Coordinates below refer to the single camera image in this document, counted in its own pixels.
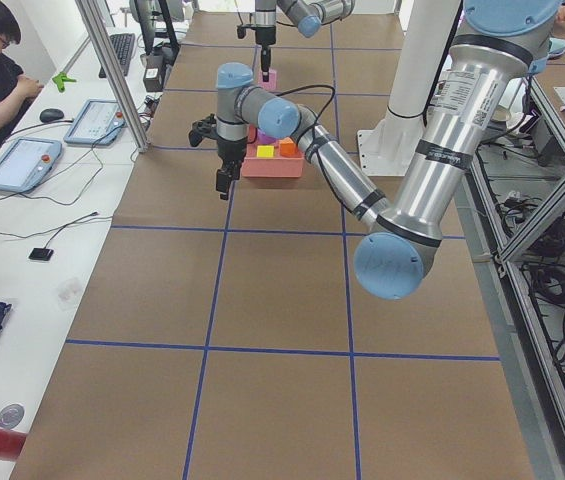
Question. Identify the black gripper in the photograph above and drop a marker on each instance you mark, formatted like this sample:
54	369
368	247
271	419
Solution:
264	37
227	151

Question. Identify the pink foam block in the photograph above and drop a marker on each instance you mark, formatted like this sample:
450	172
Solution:
269	81

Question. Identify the yellow foam block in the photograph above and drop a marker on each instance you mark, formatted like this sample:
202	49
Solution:
265	151

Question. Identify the purple foam block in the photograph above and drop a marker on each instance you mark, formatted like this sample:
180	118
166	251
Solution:
264	139

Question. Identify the orange foam block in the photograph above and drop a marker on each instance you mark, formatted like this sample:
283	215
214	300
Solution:
287	148

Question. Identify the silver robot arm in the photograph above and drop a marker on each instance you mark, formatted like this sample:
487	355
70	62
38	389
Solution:
307	17
456	62

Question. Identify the pink plastic bin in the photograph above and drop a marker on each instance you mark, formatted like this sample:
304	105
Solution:
276	167

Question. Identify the black box device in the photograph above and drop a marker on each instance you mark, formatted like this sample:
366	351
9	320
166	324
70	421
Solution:
154	73

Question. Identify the far teach pendant tablet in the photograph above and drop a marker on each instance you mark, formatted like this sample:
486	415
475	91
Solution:
98	123

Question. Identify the teach pendant tablet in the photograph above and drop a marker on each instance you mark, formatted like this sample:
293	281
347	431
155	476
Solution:
98	123
26	163

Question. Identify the black keyboard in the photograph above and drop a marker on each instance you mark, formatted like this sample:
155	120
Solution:
124	46

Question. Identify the black computer mouse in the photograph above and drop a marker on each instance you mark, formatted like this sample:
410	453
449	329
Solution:
49	115

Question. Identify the green plastic clamp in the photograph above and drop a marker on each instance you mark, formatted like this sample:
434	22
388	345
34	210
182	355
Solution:
60	80

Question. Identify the near teach pendant tablet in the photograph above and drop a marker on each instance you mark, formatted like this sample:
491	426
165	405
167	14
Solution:
26	163

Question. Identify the small black square pad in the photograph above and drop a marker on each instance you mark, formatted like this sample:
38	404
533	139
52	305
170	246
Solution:
41	254

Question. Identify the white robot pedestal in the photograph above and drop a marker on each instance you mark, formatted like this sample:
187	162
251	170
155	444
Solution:
387	149

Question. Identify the aluminium frame post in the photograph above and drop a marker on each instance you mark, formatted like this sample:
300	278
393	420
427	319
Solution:
105	53

